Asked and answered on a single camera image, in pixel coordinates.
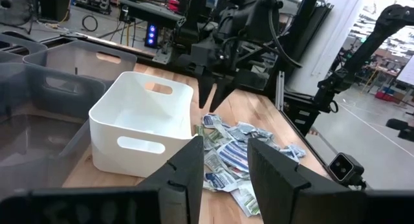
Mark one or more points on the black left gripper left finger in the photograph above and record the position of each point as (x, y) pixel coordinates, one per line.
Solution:
(97, 208)

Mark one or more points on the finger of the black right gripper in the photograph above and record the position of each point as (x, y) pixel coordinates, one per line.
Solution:
(205, 91)
(223, 94)

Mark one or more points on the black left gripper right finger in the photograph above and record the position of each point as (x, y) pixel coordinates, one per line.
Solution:
(323, 208)

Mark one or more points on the green-striped white bandage packet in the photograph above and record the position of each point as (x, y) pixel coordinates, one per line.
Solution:
(247, 199)
(213, 137)

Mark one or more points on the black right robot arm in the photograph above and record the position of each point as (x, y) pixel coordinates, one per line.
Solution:
(246, 17)

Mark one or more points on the white packet with navy block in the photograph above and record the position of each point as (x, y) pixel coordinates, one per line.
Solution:
(211, 120)
(220, 180)

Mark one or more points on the white packet with blue print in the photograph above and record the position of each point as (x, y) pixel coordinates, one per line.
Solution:
(294, 151)
(249, 130)

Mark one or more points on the silver aluminium extrusion bar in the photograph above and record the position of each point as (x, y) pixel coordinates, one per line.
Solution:
(279, 91)

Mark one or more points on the black box with blue lights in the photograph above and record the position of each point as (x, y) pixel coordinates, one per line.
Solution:
(151, 34)

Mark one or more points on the blue-striped white bandage packet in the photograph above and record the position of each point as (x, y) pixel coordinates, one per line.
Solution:
(234, 156)

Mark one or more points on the white plastic bin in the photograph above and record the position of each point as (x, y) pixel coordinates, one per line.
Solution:
(145, 120)

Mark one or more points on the white packet with grey text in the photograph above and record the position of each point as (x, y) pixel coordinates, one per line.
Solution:
(214, 161)

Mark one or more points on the dark grey side desk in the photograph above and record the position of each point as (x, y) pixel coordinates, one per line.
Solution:
(148, 11)

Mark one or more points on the large translucent grey bin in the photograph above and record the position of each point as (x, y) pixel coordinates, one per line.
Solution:
(48, 97)

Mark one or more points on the storage rack with bins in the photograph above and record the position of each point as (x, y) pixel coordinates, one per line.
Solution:
(92, 0)

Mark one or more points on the small translucent grey bin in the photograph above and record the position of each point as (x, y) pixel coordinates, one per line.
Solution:
(19, 46)

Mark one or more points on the black floor fan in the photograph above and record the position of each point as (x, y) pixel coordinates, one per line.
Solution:
(13, 5)

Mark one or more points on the small black table-level camera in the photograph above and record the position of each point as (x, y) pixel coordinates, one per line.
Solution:
(344, 167)

